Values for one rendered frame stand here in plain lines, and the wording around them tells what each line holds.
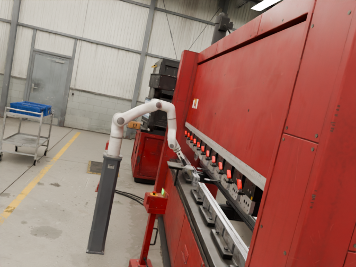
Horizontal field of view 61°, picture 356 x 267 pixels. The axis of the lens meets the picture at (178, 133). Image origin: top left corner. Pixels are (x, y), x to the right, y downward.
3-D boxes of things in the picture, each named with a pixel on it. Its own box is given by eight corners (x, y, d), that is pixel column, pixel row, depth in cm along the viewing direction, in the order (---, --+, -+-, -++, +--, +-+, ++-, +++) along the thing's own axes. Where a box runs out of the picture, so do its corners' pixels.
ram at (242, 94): (184, 125, 396) (197, 65, 387) (190, 126, 398) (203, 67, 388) (311, 231, 102) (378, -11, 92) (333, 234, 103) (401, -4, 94)
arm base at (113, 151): (102, 156, 284) (106, 137, 282) (103, 151, 303) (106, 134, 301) (122, 159, 288) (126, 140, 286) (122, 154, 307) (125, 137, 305)
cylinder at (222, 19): (205, 52, 371) (214, 13, 365) (225, 56, 374) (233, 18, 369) (212, 49, 338) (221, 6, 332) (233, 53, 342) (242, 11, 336)
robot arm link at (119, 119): (115, 126, 296) (117, 129, 281) (110, 115, 293) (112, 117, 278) (161, 107, 307) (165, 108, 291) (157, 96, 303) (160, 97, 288)
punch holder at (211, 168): (207, 168, 246) (211, 148, 244) (217, 169, 247) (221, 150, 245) (211, 172, 231) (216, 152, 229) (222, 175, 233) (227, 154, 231)
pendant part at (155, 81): (139, 128, 452) (150, 73, 442) (154, 131, 461) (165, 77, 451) (148, 135, 405) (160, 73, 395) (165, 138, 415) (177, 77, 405)
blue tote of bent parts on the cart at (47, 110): (24, 109, 588) (25, 100, 586) (50, 114, 598) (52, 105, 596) (17, 111, 553) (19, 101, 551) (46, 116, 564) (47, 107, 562)
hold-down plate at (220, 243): (210, 233, 195) (211, 229, 194) (217, 234, 195) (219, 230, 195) (222, 258, 165) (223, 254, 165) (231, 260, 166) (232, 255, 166)
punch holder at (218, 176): (213, 175, 226) (217, 153, 225) (223, 176, 228) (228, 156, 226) (217, 180, 212) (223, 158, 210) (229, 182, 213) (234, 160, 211)
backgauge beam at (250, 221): (198, 164, 396) (200, 157, 395) (208, 166, 398) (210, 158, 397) (275, 264, 170) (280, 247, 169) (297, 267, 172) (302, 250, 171)
